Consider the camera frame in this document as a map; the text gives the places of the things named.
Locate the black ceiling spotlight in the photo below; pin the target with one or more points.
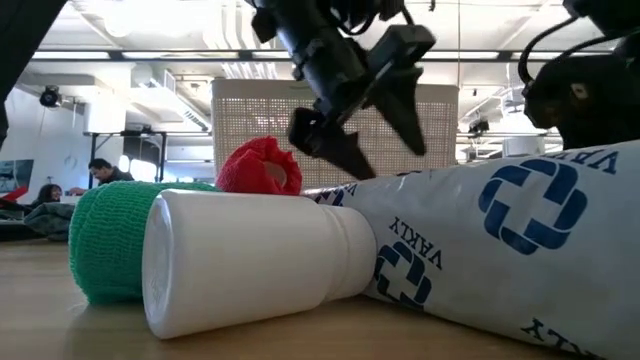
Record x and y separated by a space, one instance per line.
479 126

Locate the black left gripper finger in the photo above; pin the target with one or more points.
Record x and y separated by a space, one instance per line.
330 145
400 110

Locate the person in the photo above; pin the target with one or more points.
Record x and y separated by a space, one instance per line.
105 172
47 194

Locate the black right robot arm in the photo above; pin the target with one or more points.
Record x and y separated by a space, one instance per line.
610 15

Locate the black rack frame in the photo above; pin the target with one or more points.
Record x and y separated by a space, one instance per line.
125 133

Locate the white perforated plastic basket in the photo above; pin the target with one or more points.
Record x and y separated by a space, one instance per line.
250 125

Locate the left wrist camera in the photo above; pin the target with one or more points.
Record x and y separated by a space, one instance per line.
405 45

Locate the red flat object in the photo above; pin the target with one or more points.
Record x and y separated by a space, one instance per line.
15 194

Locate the red bandage roll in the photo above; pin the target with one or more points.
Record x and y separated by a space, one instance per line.
250 170

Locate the wall picture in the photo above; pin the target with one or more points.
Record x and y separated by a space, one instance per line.
15 175

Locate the black overhead frame bar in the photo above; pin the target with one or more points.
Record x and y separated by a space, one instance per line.
245 55

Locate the green bandage roll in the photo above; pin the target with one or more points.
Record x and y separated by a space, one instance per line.
110 240

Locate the white package with blue print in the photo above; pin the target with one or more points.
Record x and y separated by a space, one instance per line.
500 280

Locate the plain white pill bottle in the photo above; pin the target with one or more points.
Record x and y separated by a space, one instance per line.
240 260

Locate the black ceiling camera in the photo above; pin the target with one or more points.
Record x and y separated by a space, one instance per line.
50 96

